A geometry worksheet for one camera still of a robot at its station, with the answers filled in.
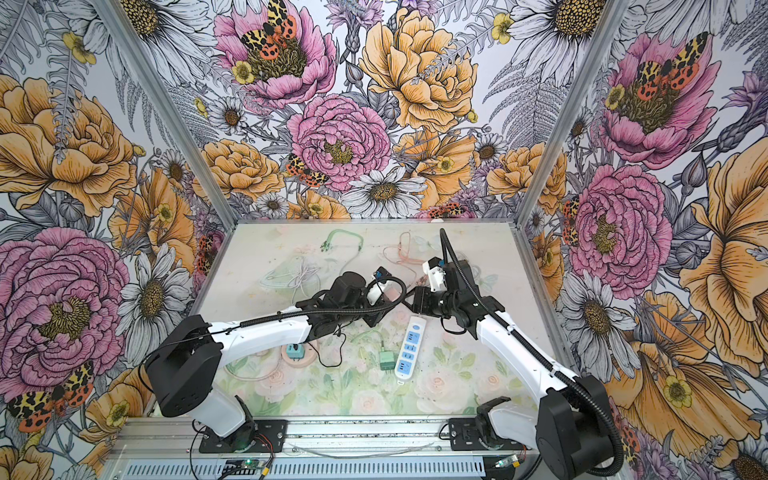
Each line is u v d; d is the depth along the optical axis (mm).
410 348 869
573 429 402
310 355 850
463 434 740
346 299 662
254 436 702
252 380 832
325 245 1152
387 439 758
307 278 1024
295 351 813
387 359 849
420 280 749
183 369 442
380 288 688
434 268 760
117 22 718
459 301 639
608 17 727
